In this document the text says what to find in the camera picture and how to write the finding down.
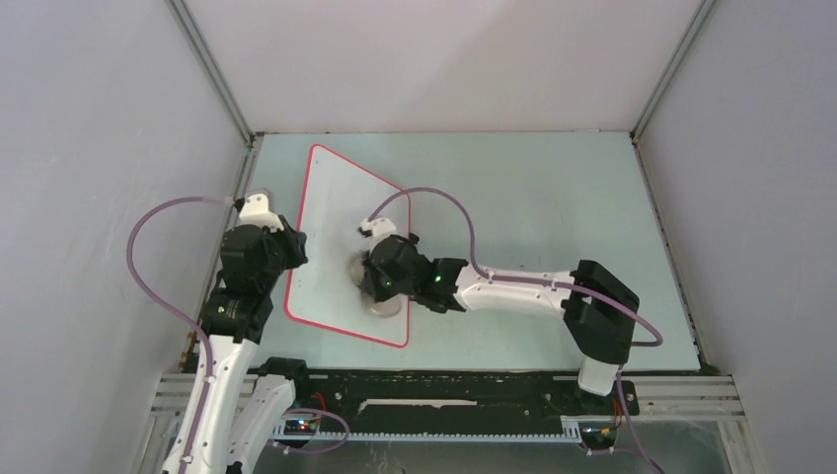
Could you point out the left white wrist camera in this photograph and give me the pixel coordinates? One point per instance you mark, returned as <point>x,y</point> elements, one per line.
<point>256,208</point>

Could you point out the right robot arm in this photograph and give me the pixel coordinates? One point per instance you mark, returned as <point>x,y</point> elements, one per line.
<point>596,307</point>

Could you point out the left corner aluminium post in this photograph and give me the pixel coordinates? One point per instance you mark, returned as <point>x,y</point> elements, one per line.
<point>187,22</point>

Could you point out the right corner aluminium post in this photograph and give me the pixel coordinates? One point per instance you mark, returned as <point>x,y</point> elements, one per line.
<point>685,44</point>

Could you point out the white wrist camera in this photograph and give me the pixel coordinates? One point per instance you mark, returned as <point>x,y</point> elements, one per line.
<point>379,227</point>
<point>256,208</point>

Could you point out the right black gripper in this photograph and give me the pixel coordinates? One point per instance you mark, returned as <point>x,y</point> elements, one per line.
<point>370,282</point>

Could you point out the aluminium frame rail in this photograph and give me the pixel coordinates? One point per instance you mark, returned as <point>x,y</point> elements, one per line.
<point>661,399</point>

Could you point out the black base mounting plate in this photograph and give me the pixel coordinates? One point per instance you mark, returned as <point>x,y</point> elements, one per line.
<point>458,403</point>

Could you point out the pink-framed whiteboard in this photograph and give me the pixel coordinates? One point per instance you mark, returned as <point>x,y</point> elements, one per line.
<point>337,195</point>

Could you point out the grey mesh sponge eraser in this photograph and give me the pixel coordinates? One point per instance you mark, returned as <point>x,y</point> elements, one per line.
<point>385,309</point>

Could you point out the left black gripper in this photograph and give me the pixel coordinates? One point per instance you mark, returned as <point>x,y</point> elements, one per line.
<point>297,241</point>

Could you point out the corner aluminium post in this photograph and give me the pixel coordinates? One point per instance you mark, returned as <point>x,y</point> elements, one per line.
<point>685,44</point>
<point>187,22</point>

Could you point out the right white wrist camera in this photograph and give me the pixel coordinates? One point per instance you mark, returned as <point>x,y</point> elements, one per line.
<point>379,227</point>

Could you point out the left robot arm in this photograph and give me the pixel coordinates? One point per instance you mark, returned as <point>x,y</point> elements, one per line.
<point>215,437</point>

